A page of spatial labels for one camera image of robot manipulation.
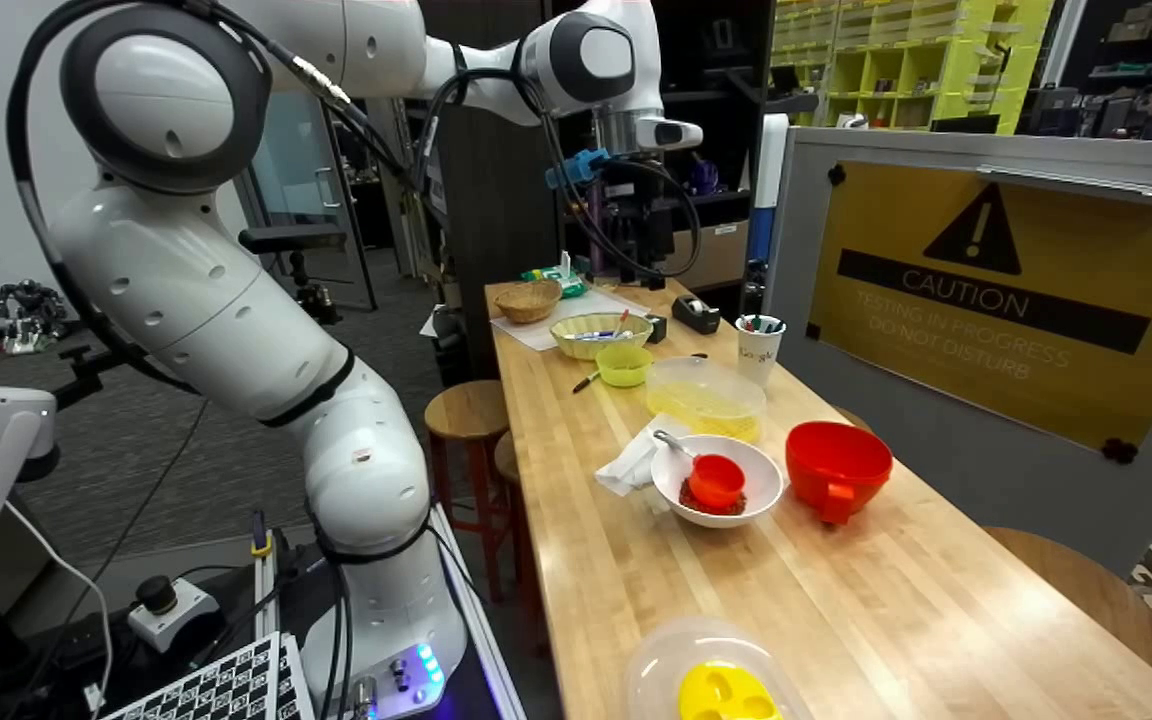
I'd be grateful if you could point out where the small yellow-green bowl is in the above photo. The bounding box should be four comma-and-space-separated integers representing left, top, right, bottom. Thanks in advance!
595, 344, 654, 388

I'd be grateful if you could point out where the metal spoon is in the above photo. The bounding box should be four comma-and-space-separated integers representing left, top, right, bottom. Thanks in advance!
654, 427, 693, 457

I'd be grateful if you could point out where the yellow clear plastic container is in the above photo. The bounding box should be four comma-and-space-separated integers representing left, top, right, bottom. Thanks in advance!
644, 362, 769, 439

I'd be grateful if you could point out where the black small device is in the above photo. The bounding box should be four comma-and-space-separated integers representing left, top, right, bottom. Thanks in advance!
673, 296, 719, 336

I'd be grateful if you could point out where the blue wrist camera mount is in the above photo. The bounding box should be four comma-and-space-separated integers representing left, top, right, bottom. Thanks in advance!
545, 148, 614, 189

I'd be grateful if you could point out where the checkerboard calibration board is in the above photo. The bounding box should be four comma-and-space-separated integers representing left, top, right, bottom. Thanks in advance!
106, 631, 318, 720

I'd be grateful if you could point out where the white paper cup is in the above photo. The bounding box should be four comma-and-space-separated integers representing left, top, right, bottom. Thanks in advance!
738, 311, 784, 383

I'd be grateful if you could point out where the yellow caution sign board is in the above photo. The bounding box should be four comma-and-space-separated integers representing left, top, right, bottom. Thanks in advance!
807, 163, 1152, 466

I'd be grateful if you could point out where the wicker basket with items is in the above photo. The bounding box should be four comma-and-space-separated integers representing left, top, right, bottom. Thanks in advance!
554, 311, 654, 362

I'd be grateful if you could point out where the yellow shelving unit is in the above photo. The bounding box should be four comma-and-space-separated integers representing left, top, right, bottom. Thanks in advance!
769, 0, 1051, 136

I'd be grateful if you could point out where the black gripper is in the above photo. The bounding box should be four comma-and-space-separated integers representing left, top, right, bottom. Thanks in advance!
607, 163, 673, 280

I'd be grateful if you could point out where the clear lid with yellow item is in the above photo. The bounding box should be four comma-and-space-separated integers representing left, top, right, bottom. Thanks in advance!
619, 618, 812, 720

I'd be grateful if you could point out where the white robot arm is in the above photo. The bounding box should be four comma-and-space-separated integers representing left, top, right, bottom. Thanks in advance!
23, 0, 700, 716

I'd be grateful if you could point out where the red plastic bowl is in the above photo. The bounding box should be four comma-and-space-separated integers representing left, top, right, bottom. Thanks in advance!
784, 419, 895, 530

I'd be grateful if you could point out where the wooden bowl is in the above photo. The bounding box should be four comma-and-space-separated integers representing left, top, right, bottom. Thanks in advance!
497, 280, 560, 329

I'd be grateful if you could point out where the white napkin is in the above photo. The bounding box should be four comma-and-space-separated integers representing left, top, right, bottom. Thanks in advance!
595, 419, 665, 496

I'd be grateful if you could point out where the red measuring cup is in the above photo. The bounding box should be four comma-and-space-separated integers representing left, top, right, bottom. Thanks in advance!
681, 457, 745, 515

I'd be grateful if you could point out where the round wooden stool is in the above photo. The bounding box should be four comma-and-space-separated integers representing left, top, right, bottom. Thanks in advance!
425, 382, 514, 592

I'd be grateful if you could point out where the white bowl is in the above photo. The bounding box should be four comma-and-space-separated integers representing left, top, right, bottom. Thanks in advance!
648, 435, 790, 530

